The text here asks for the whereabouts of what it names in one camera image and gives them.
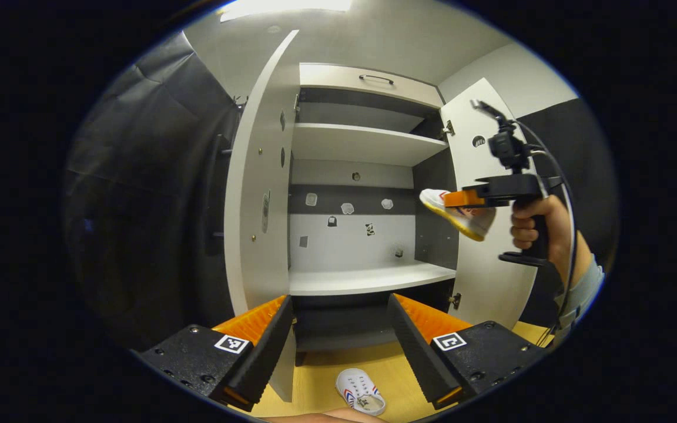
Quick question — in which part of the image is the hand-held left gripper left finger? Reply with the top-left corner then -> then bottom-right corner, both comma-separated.
139,294 -> 294,412

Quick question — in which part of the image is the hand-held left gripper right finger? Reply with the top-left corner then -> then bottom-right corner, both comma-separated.
387,293 -> 545,411

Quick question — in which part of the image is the small white shoe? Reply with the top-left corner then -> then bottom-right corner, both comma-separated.
336,368 -> 386,417
420,188 -> 497,243

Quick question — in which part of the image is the white cabinet door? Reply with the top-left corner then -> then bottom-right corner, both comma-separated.
205,29 -> 301,403
440,78 -> 539,330

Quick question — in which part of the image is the white shoe cabinet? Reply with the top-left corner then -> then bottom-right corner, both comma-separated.
289,63 -> 460,368

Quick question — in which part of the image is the white cabinet drawer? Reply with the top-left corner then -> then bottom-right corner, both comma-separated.
299,63 -> 444,109

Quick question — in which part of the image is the ceiling light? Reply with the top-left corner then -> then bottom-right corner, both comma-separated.
220,0 -> 354,23

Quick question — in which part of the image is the black cable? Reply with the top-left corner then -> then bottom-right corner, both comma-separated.
515,117 -> 577,347

